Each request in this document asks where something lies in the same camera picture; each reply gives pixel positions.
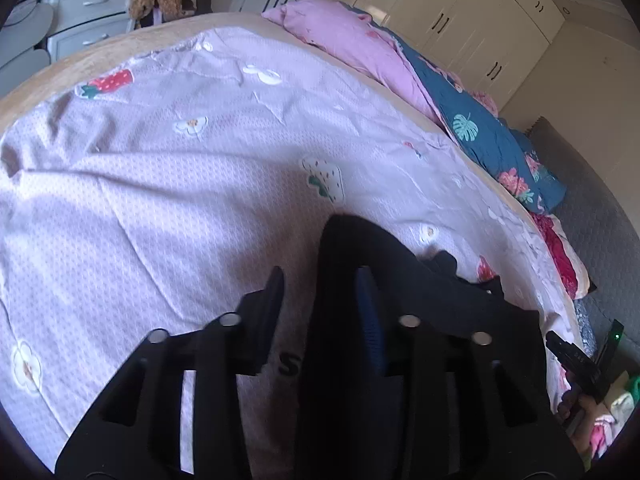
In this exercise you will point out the pink and blue floral quilt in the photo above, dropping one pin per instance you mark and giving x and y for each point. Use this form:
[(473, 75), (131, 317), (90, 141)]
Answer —
[(351, 36)]

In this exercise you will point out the person's right hand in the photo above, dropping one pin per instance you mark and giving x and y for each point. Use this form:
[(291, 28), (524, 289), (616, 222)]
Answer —
[(588, 412)]

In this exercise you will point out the blue patterned pillow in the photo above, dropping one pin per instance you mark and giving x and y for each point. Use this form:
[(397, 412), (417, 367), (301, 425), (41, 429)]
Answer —
[(589, 341)]

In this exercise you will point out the grey white desk surface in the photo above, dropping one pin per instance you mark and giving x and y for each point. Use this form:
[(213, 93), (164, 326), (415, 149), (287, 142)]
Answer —
[(20, 58)]

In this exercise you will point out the grey quilted headboard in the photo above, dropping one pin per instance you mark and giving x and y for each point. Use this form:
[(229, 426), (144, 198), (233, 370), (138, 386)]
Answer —
[(603, 237)]

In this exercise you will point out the red floral pillow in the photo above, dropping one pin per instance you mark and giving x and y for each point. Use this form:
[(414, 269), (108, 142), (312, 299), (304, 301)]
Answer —
[(573, 272)]

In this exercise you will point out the white drawer chest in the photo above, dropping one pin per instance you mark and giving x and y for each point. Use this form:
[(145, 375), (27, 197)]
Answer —
[(79, 24)]

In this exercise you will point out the black long-sleeve kiss shirt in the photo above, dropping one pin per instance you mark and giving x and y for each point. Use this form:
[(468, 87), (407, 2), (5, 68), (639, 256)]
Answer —
[(335, 401)]

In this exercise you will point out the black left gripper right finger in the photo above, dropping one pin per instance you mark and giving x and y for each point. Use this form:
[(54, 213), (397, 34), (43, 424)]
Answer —
[(448, 407)]

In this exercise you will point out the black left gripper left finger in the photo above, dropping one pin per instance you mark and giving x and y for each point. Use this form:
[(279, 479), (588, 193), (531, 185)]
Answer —
[(172, 410)]

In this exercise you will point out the cream wardrobe with black handles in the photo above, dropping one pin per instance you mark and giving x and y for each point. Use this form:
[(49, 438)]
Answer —
[(492, 45)]

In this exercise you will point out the lilac strawberry print blanket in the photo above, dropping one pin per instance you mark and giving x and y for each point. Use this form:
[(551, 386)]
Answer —
[(51, 370)]

